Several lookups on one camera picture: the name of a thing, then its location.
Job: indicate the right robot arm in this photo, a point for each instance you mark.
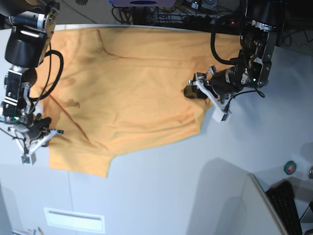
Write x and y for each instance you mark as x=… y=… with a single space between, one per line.
x=33 y=23

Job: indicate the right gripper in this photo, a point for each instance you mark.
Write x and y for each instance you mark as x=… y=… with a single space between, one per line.
x=30 y=134

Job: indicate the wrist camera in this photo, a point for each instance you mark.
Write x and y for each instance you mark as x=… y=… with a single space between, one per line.
x=221 y=116
x=28 y=158

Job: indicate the green tape roll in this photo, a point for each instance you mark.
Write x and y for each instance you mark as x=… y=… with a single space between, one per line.
x=290 y=167

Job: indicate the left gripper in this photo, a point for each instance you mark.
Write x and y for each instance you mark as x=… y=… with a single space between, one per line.
x=223 y=85

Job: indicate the white partition board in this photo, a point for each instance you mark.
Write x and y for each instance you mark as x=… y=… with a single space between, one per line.
x=260 y=217

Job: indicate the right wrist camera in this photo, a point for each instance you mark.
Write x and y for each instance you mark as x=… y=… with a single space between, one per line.
x=28 y=158

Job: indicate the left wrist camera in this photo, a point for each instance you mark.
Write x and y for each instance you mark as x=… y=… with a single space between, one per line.
x=221 y=116

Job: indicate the silver metal knob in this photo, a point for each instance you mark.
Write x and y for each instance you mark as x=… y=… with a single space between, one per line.
x=310 y=173

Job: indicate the orange t-shirt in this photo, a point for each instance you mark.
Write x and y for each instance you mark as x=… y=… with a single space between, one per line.
x=121 y=90

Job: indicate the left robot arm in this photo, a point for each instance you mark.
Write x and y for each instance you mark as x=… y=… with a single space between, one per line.
x=260 y=24

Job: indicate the black power strip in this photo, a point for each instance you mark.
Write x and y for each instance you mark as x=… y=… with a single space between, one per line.
x=194 y=21

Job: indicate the black keyboard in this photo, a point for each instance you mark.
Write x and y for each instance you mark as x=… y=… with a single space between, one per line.
x=282 y=199

